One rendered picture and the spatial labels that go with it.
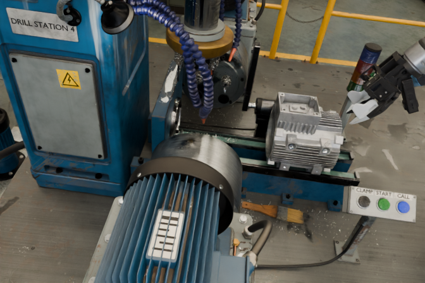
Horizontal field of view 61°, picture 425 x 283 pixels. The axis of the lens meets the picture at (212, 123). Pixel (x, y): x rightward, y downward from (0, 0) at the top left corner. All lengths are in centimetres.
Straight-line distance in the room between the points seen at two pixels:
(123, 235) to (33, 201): 79
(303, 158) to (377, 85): 31
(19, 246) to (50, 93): 45
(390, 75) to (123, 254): 77
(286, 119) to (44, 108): 66
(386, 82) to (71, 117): 81
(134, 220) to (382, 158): 124
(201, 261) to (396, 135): 138
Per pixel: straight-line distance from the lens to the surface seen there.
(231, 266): 53
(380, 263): 127
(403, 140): 175
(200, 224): 51
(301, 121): 109
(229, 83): 129
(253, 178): 123
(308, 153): 112
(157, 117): 99
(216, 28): 96
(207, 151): 87
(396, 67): 101
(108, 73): 91
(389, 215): 105
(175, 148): 88
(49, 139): 112
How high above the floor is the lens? 177
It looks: 40 degrees down
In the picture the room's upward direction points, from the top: 7 degrees clockwise
